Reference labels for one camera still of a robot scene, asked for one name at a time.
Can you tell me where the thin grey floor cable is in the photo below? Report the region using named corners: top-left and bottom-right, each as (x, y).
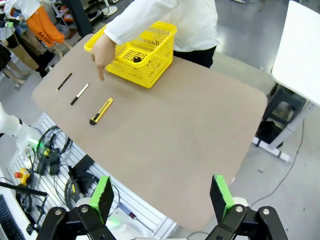
top-left (249, 119), bottom-right (306, 209)

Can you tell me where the yellow and black utility knife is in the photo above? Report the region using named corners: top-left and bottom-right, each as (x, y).
top-left (89, 97), bottom-right (114, 126)

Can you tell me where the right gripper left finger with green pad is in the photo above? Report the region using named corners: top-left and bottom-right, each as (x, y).
top-left (36, 175), bottom-right (119, 240)

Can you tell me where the black cable bundle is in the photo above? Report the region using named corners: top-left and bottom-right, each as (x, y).
top-left (35, 124), bottom-right (74, 176)

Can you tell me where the white marker with black cap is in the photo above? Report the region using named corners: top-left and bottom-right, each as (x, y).
top-left (70, 83), bottom-right (90, 106)

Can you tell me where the yellow plastic shopping basket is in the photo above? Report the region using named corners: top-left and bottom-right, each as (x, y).
top-left (83, 21), bottom-right (178, 89)

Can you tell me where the person in white hoodie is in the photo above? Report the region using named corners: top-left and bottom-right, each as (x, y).
top-left (159, 0), bottom-right (221, 69)

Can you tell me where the yellow red emergency stop button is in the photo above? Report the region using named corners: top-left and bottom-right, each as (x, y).
top-left (14, 167), bottom-right (32, 186)

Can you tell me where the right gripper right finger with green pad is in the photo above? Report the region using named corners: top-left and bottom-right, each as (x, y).
top-left (204, 173), bottom-right (289, 240)

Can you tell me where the orange hooded garment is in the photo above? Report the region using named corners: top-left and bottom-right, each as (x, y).
top-left (25, 5), bottom-right (66, 48)

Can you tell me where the person's right hand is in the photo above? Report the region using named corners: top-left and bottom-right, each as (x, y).
top-left (90, 33), bottom-right (117, 82)

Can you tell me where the person's right forearm white sleeve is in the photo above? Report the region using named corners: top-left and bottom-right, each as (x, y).
top-left (103, 0), bottom-right (182, 47)

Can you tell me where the black plastic stool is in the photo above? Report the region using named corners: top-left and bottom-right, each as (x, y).
top-left (256, 83), bottom-right (308, 149)

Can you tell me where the slotted aluminium base plate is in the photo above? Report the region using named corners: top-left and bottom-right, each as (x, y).
top-left (6, 111), bottom-right (179, 240)

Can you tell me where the black pen with yellow tip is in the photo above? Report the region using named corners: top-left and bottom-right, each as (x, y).
top-left (56, 72), bottom-right (73, 92)

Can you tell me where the large white table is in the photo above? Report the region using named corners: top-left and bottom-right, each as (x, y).
top-left (271, 0), bottom-right (320, 107)

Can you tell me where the black power adapter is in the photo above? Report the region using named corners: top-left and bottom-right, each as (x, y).
top-left (70, 154), bottom-right (95, 174)

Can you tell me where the black keyboard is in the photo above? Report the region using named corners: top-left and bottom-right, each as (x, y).
top-left (0, 194), bottom-right (20, 240)

